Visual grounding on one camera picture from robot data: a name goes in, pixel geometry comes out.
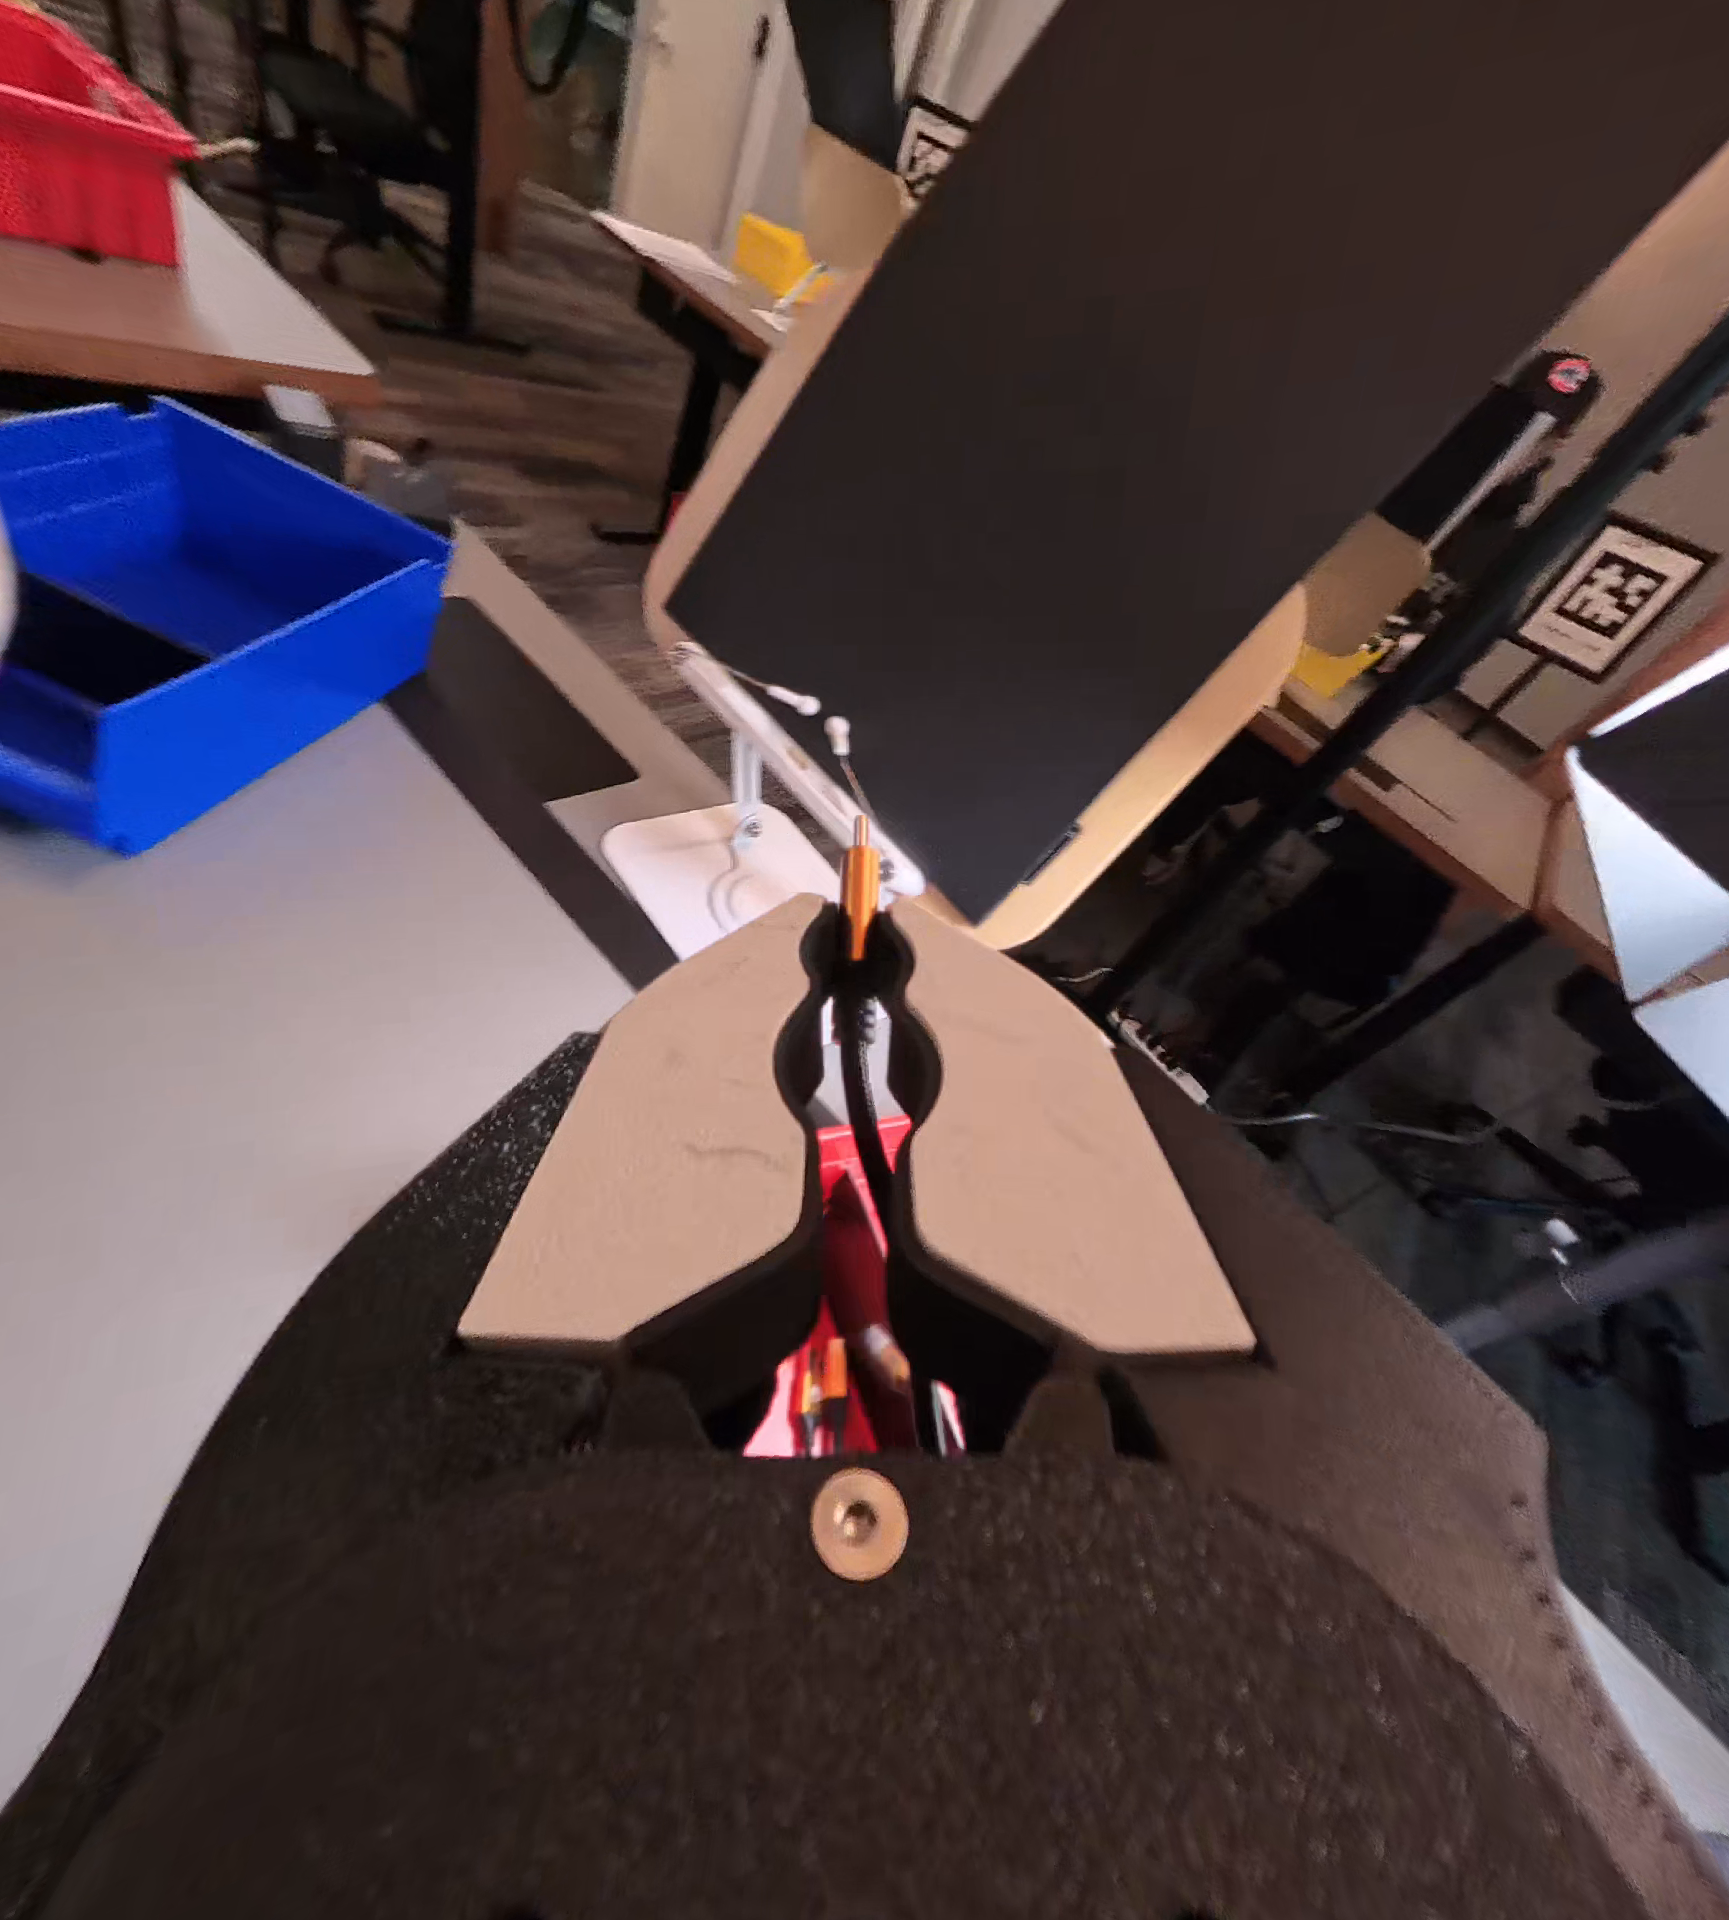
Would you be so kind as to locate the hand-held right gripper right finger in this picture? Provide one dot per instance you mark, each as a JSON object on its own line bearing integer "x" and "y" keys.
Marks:
{"x": 1060, "y": 1182}

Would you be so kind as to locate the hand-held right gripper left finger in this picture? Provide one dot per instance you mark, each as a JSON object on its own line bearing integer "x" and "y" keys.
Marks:
{"x": 653, "y": 1167}

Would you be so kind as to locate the red storage bin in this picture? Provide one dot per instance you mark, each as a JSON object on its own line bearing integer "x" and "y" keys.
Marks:
{"x": 842, "y": 1152}

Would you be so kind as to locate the blue storage bin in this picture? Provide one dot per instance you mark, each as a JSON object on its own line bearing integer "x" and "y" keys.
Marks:
{"x": 277, "y": 673}

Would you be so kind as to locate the black bin divider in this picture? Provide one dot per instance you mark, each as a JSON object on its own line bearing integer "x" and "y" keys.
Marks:
{"x": 99, "y": 643}

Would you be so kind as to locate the white top table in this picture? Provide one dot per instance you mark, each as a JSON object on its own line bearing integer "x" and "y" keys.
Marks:
{"x": 203, "y": 316}

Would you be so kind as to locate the red plastic crate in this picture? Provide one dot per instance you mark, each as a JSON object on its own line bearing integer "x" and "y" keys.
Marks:
{"x": 23, "y": 167}

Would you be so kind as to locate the black office chair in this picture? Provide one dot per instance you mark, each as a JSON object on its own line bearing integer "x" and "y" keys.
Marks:
{"x": 338, "y": 121}

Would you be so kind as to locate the yellow bin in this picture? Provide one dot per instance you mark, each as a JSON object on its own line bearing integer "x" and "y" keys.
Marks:
{"x": 1329, "y": 667}
{"x": 777, "y": 250}

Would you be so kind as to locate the black standing desk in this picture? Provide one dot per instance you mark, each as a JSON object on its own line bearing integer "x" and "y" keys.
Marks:
{"x": 464, "y": 167}

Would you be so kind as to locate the wooden desk black legs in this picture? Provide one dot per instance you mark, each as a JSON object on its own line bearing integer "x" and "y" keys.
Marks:
{"x": 683, "y": 269}

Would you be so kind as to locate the black white tag sign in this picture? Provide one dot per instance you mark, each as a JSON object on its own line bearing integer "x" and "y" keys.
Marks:
{"x": 934, "y": 147}
{"x": 1615, "y": 597}

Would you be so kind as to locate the small black board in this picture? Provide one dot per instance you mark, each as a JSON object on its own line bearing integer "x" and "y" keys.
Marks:
{"x": 852, "y": 61}

